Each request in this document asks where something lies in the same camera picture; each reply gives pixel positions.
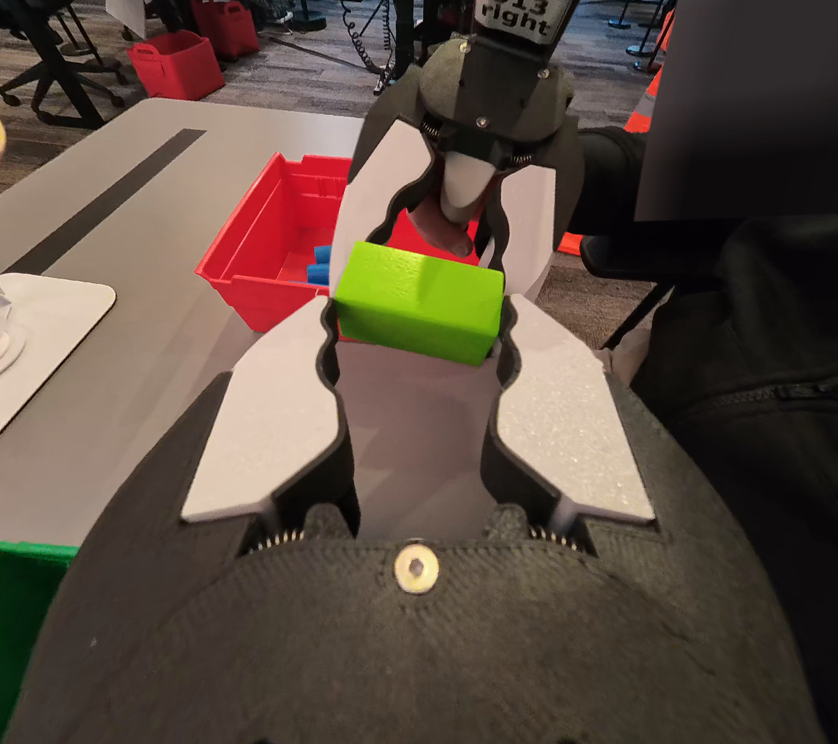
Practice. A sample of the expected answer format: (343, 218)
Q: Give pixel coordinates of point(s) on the document stand with white base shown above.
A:
(52, 331)

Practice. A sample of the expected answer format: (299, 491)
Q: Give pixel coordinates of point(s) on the black office chair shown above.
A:
(39, 10)

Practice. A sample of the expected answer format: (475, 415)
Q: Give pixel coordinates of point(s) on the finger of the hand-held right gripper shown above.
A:
(533, 220)
(373, 181)

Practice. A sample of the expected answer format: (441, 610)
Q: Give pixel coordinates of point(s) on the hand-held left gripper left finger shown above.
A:
(268, 423)

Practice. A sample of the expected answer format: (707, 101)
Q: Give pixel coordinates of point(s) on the black chair armrest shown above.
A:
(628, 262)

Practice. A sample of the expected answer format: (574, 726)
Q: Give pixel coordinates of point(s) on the red storage bin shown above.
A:
(229, 27)
(173, 66)

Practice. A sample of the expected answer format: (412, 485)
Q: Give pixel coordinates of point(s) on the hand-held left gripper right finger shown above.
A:
(563, 429)

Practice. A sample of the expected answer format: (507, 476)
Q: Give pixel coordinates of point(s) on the green block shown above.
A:
(412, 305)

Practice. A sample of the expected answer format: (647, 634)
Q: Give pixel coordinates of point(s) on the person's right hand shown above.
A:
(440, 230)

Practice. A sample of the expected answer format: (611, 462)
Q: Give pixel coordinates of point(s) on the green plastic bin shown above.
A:
(26, 613)

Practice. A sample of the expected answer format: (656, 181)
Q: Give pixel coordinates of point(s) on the red plastic bin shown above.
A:
(262, 246)

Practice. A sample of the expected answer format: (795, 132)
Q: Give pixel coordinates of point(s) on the orange traffic cone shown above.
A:
(645, 102)

